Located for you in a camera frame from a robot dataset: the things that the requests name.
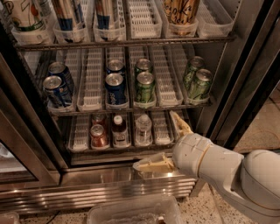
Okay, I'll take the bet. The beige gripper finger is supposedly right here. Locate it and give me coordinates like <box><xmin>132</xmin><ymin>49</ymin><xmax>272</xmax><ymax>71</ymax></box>
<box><xmin>133</xmin><ymin>152</ymin><xmax>175</xmax><ymax>173</ymax></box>
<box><xmin>170</xmin><ymin>111</ymin><xmax>193</xmax><ymax>137</ymax></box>

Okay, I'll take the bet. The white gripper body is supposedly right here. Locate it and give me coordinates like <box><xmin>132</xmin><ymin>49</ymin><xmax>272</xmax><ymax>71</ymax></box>
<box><xmin>172</xmin><ymin>133</ymin><xmax>213</xmax><ymax>178</ymax></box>

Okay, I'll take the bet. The brown bottle white cap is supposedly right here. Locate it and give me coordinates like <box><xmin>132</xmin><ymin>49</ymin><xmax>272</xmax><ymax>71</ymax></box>
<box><xmin>112</xmin><ymin>115</ymin><xmax>129</xmax><ymax>147</ymax></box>

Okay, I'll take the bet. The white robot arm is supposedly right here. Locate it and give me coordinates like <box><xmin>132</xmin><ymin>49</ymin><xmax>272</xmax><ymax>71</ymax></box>
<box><xmin>133</xmin><ymin>111</ymin><xmax>280</xmax><ymax>224</ymax></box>

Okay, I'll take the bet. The clear water bottle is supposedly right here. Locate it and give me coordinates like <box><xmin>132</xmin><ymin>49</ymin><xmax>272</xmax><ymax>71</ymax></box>
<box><xmin>136</xmin><ymin>114</ymin><xmax>152</xmax><ymax>146</ymax></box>

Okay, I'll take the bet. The open fridge door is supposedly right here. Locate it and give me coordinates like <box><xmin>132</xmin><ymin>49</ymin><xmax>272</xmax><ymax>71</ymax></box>
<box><xmin>197</xmin><ymin>0</ymin><xmax>280</xmax><ymax>149</ymax></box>

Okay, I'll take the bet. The stainless steel fridge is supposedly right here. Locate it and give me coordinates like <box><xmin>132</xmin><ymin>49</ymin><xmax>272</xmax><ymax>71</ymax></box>
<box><xmin>0</xmin><ymin>0</ymin><xmax>280</xmax><ymax>215</ymax></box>

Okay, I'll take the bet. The clear plastic bin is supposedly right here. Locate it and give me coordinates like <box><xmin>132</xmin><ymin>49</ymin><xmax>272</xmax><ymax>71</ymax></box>
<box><xmin>87</xmin><ymin>195</ymin><xmax>184</xmax><ymax>224</ymax></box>

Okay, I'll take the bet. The front right green can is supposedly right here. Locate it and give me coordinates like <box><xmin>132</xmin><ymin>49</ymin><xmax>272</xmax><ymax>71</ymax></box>
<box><xmin>187</xmin><ymin>69</ymin><xmax>213</xmax><ymax>100</ymax></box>

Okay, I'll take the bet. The front centre green can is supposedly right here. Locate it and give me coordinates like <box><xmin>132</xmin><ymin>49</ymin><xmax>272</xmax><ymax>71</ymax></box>
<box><xmin>136</xmin><ymin>72</ymin><xmax>155</xmax><ymax>103</ymax></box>

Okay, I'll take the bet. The front red soda can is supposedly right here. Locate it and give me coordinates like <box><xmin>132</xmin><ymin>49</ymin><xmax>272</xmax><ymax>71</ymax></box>
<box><xmin>90</xmin><ymin>124</ymin><xmax>109</xmax><ymax>150</ymax></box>

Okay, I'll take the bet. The red soda can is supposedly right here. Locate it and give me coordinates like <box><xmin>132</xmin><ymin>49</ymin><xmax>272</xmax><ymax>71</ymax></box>
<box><xmin>90</xmin><ymin>124</ymin><xmax>109</xmax><ymax>150</ymax></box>
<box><xmin>91</xmin><ymin>114</ymin><xmax>106</xmax><ymax>128</ymax></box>

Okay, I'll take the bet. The rear right green can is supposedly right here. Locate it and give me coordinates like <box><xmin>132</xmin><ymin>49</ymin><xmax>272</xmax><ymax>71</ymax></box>
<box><xmin>183</xmin><ymin>56</ymin><xmax>205</xmax><ymax>89</ymax></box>

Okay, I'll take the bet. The rear red soda can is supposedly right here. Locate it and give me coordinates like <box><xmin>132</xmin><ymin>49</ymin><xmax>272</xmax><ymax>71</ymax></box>
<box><xmin>91</xmin><ymin>114</ymin><xmax>106</xmax><ymax>128</ymax></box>

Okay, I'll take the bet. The rear centre green can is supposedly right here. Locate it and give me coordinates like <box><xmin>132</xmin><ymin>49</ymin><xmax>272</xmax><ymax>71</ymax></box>
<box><xmin>134</xmin><ymin>58</ymin><xmax>153</xmax><ymax>76</ymax></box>

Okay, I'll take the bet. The front centre blue can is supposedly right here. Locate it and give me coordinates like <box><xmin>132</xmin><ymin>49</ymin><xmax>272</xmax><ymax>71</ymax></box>
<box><xmin>105</xmin><ymin>73</ymin><xmax>126</xmax><ymax>105</ymax></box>

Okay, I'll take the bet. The rear centre blue can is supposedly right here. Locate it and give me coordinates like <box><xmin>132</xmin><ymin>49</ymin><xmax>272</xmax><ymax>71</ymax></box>
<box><xmin>107</xmin><ymin>59</ymin><xmax>125</xmax><ymax>76</ymax></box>

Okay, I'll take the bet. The gold tall can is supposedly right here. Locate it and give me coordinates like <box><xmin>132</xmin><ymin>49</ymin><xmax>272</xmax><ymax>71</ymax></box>
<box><xmin>163</xmin><ymin>0</ymin><xmax>200</xmax><ymax>25</ymax></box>

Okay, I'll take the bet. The front left blue can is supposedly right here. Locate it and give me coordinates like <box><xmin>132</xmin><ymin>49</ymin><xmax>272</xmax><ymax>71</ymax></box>
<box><xmin>43</xmin><ymin>75</ymin><xmax>72</xmax><ymax>108</ymax></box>

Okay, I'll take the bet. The rear left blue can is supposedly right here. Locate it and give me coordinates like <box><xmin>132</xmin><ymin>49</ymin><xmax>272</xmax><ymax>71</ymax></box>
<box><xmin>48</xmin><ymin>61</ymin><xmax>74</xmax><ymax>94</ymax></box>

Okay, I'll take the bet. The blue orange tall can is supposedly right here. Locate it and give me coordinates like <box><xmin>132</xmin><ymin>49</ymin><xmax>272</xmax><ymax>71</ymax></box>
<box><xmin>94</xmin><ymin>0</ymin><xmax>117</xmax><ymax>30</ymax></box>

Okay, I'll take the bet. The small clear container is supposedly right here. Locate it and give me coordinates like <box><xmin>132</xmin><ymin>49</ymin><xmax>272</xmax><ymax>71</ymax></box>
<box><xmin>0</xmin><ymin>213</ymin><xmax>20</xmax><ymax>224</ymax></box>

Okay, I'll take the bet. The blue striped tall can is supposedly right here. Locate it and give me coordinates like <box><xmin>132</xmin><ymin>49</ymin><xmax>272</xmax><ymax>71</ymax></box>
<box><xmin>52</xmin><ymin>0</ymin><xmax>86</xmax><ymax>31</ymax></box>

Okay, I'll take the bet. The white green tall can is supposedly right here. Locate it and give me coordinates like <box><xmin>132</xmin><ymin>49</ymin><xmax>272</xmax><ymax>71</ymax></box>
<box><xmin>1</xmin><ymin>0</ymin><xmax>46</xmax><ymax>32</ymax></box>

